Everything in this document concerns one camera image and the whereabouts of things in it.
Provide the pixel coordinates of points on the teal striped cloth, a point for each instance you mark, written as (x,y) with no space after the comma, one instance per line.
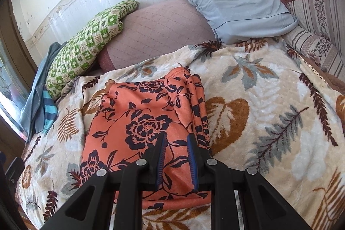
(50,111)

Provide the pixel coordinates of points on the striped cushion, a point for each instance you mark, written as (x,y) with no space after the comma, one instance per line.
(318,30)

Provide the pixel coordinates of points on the orange floral garment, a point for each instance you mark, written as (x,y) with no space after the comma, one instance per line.
(129,122)

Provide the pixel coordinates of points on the blue cloth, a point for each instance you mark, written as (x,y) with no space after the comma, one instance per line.
(37,95)

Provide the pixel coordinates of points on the pink quilted bolster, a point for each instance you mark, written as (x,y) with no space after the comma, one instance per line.
(161,33)

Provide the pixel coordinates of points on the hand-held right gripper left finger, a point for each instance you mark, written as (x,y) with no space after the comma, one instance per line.
(161,162)

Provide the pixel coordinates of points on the green checkered pillow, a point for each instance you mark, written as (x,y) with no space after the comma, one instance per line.
(86,38)

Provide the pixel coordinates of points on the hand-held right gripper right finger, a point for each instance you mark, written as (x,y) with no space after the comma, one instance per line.
(193,162)

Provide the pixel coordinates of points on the wooden door frame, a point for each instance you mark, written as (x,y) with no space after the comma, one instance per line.
(13,71)

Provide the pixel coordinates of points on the leaf print fleece blanket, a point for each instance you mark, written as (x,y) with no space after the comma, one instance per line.
(269,111)

